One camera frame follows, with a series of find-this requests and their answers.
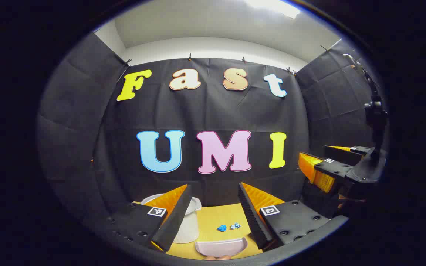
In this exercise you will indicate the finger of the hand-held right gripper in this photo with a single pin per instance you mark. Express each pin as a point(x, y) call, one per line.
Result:
point(357, 154)
point(333, 168)

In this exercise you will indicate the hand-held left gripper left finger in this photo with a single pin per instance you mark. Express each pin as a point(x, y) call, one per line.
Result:
point(176, 221)

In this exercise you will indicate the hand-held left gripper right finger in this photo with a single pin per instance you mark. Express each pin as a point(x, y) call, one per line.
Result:
point(252, 218)

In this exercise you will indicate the white ribbed garbage bin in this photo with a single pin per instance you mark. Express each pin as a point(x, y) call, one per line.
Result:
point(189, 231)

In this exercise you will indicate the light blue paper scrap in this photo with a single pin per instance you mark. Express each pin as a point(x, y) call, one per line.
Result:
point(235, 225)

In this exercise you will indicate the blue paper ball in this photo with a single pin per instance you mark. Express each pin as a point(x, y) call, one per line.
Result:
point(222, 228)

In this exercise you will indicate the translucent lilac dustpan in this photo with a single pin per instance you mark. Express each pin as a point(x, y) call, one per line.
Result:
point(220, 246)

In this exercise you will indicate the yellow wooden desktop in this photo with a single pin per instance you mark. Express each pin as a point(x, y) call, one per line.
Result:
point(216, 214)

